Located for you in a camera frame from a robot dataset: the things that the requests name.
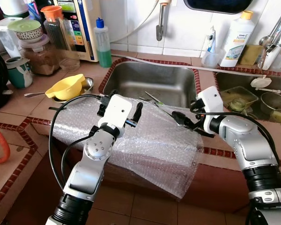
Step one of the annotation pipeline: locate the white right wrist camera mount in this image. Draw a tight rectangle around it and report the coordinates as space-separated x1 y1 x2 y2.
197 86 224 134

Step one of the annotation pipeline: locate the steel ladle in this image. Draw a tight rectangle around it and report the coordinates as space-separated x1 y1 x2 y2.
258 5 281 52

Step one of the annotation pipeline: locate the stainless steel sink basin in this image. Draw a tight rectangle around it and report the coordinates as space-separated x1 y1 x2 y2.
99 59 201 109
213 69 281 125

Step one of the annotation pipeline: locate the yellow sponge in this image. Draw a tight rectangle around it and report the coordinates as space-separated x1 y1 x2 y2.
239 45 264 66

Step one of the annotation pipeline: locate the white hose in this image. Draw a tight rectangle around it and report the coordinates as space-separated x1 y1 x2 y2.
110 0 161 44

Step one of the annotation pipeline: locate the white jar green base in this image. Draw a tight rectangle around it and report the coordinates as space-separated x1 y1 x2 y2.
0 0 29 18

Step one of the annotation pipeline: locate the long black strip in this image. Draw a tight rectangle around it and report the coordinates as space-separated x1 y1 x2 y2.
196 128 216 138

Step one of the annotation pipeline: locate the black hanging pan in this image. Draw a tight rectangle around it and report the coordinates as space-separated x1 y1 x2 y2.
184 0 253 15

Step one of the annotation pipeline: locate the clear bubble wrap sheet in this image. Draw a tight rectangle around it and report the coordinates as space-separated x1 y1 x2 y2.
52 95 204 200

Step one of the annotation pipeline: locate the steel spoon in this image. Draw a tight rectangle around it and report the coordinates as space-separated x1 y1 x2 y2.
23 91 50 98

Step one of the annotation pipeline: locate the brown-filled jar pink lid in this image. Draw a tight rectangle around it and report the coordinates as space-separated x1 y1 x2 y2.
18 35 61 75

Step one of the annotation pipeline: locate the clear container white lid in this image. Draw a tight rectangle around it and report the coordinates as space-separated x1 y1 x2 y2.
0 18 22 59

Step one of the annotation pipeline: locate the white utensil holder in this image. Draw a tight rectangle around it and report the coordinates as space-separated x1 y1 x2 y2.
261 47 281 71

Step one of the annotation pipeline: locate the orange hose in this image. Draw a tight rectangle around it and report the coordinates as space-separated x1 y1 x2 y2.
0 123 11 165

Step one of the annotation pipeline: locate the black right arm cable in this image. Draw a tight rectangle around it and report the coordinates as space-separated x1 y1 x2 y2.
191 109 281 165

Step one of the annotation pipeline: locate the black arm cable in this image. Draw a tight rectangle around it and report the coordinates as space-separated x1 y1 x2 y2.
48 94 108 190
191 109 281 165

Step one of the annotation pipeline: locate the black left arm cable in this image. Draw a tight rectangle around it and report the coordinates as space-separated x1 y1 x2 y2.
48 94 108 190

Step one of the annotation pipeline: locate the teal mug white lid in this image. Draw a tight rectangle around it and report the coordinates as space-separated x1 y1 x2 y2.
5 57 33 89

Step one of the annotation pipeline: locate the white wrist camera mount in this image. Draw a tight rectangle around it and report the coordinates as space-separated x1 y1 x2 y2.
197 86 224 134
97 94 133 134

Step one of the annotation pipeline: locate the small white spray bottle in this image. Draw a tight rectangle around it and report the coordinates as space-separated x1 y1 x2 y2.
201 26 221 68

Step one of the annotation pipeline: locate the steel faucet spout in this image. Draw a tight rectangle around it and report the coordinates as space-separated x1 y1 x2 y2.
156 4 168 42

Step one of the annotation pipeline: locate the clear glass container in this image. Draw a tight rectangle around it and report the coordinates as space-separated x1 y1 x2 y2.
220 86 253 113

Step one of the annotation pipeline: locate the shallow steel bowl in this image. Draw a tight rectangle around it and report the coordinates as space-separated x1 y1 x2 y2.
54 76 94 103

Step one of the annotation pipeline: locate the glass pitcher orange lid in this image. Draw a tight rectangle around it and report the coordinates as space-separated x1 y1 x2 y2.
41 6 80 72

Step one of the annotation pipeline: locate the patterned bowl green lid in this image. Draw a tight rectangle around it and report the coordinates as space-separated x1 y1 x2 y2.
7 20 44 44

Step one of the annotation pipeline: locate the white detergent bottle orange cap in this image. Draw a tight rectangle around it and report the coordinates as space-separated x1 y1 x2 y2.
219 10 256 68

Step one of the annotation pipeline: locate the green soap bottle blue cap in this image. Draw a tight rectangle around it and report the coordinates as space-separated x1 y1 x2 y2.
94 18 112 68

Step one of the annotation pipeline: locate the beige water ionizer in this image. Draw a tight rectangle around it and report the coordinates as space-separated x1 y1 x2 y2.
35 0 102 62

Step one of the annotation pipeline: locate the steel pot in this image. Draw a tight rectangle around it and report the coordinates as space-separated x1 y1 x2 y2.
260 91 281 118

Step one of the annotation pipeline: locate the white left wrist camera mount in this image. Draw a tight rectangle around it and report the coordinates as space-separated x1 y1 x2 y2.
97 94 133 134

